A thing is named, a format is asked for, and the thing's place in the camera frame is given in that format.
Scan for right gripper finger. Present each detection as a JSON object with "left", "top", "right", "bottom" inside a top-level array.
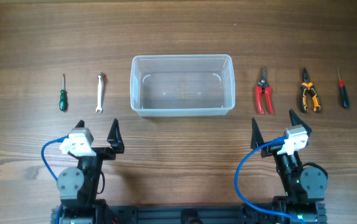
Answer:
[
  {"left": 289, "top": 109, "right": 312, "bottom": 134},
  {"left": 251, "top": 118, "right": 264, "bottom": 149}
]

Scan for silver combination wrench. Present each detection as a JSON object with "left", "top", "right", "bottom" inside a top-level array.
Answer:
[{"left": 95, "top": 73, "right": 104, "bottom": 113}]

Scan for left blue cable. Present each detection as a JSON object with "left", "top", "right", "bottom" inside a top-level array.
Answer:
[{"left": 40, "top": 136, "right": 70, "bottom": 224}]

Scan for green handled screwdriver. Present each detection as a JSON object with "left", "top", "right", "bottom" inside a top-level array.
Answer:
[{"left": 59, "top": 74, "right": 68, "bottom": 111}]

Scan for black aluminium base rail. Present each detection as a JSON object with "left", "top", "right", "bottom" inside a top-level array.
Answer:
[{"left": 50, "top": 203, "right": 327, "bottom": 224}]

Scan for blue cable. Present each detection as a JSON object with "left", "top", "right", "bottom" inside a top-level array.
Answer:
[
  {"left": 40, "top": 136, "right": 70, "bottom": 224},
  {"left": 234, "top": 136, "right": 307, "bottom": 224}
]

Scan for red black awl screwdriver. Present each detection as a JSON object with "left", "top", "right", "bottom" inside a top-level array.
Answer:
[{"left": 337, "top": 68, "right": 350, "bottom": 109}]

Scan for orange black needle-nose pliers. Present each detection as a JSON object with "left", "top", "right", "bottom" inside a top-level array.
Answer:
[{"left": 300, "top": 67, "right": 322, "bottom": 113}]

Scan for clear plastic container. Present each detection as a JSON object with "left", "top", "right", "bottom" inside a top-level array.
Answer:
[{"left": 130, "top": 54, "right": 236, "bottom": 117}]

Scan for right blue cable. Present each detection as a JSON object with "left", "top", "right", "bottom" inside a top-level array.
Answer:
[{"left": 234, "top": 136, "right": 307, "bottom": 224}]

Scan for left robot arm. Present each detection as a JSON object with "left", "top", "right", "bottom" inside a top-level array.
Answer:
[{"left": 50, "top": 119, "right": 124, "bottom": 224}]

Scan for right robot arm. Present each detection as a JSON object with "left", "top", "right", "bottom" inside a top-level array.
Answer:
[{"left": 259, "top": 110, "right": 328, "bottom": 223}]

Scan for red handled cutters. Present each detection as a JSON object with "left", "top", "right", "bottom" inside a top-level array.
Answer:
[{"left": 255, "top": 67, "right": 275, "bottom": 114}]

